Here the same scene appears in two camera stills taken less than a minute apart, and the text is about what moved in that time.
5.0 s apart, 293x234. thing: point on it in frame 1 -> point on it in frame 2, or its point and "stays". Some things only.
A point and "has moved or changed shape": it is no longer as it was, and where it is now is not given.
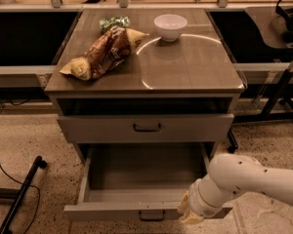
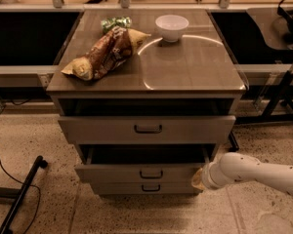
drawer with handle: [146, 128] stays
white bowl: [170, 25] stays
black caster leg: [232, 142] stays
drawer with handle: [139, 181] has moved or changed shape
